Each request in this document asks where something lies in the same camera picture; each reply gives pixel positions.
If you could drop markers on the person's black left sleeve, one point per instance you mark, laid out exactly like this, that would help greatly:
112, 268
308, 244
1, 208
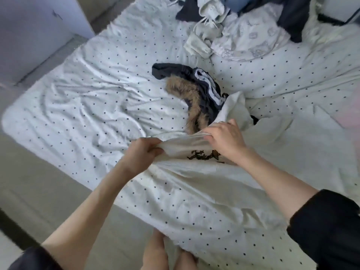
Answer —
34, 260

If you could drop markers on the person's right hand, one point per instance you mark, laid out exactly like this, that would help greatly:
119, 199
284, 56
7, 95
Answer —
225, 140

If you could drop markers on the white dotted bed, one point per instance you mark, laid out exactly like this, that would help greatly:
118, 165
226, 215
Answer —
101, 98

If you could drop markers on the cream patterned pyjama top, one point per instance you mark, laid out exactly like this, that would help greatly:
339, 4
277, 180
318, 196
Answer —
253, 36

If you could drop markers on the person's left forearm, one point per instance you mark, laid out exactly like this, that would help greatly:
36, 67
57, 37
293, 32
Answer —
90, 222

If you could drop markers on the person's lower leg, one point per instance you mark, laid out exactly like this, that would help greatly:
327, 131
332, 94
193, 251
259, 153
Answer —
185, 261
154, 253

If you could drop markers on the grey wooden wardrobe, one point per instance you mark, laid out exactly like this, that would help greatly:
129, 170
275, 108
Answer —
34, 31

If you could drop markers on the person's black sleeve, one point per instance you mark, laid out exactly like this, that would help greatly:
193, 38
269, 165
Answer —
34, 260
329, 233

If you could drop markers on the dark denim jeans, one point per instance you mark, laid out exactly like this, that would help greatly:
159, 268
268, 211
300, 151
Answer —
295, 16

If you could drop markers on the person's right forearm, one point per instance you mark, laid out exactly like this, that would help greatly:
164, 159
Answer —
278, 185

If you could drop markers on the person's left hand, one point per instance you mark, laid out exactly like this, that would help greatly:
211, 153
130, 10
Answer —
140, 157

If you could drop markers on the person's black right sleeve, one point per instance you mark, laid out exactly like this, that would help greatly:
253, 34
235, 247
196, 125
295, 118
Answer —
329, 233

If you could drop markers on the cream printed t-shirt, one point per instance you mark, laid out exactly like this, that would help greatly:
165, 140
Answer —
298, 154

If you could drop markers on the blue jeans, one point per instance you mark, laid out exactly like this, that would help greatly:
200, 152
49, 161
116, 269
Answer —
239, 2

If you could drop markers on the black garment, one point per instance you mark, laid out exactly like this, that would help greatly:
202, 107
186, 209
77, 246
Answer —
188, 9

